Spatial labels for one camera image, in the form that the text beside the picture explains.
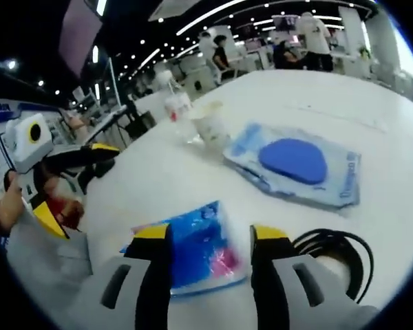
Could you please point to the white table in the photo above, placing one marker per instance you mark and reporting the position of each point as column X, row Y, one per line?
column 330, row 103

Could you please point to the white paper cup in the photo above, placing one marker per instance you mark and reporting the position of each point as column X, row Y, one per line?
column 213, row 130

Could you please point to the clear plastic water bottle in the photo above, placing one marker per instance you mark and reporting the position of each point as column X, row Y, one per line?
column 177, row 106

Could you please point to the person's left hand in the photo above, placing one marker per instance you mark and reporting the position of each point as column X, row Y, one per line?
column 10, row 209

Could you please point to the small window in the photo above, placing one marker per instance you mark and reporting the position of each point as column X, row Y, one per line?
column 409, row 58

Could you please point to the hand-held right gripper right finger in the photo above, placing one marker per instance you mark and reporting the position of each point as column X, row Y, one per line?
column 268, row 282

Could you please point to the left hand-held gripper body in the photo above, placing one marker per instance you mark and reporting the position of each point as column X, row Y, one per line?
column 20, row 144

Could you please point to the light blue snack packet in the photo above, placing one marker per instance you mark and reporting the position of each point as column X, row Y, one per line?
column 292, row 161

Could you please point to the blue plastic packet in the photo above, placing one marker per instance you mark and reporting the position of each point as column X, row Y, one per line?
column 199, row 247

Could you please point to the ceiling air conditioner unit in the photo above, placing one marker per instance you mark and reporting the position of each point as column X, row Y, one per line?
column 172, row 8

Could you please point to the hanging display screen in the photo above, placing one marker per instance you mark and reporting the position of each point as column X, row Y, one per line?
column 81, row 34

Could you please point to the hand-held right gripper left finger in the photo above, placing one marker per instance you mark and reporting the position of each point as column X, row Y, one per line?
column 155, row 282

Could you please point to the black office chair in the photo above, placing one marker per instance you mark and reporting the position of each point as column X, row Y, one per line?
column 141, row 125

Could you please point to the red cloth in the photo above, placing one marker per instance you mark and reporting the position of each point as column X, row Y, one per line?
column 65, row 209

